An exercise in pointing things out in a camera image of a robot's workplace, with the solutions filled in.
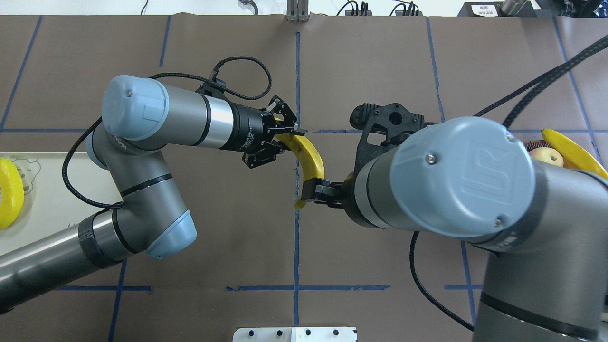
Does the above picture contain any yellow banana basket edge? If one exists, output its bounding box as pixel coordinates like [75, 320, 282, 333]
[541, 129, 608, 180]

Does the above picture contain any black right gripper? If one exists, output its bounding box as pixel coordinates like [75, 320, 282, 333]
[301, 103, 426, 224]

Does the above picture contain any white bear tray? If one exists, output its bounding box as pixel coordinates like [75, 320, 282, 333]
[0, 152, 121, 255]

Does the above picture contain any aluminium frame post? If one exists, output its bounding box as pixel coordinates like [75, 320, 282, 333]
[286, 0, 310, 22]

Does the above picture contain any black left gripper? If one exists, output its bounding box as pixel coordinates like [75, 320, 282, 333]
[195, 83, 307, 169]

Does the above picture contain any yellow banana moved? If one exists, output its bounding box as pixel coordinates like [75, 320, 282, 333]
[275, 133, 325, 210]
[0, 158, 24, 229]

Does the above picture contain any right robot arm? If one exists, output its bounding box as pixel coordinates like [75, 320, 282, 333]
[302, 37, 607, 342]

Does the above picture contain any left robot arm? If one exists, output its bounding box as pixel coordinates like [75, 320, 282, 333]
[0, 74, 304, 314]

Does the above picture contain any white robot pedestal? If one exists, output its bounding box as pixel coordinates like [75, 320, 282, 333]
[232, 326, 359, 342]

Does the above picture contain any brown wicker basket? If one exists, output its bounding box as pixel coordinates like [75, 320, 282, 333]
[523, 139, 552, 152]

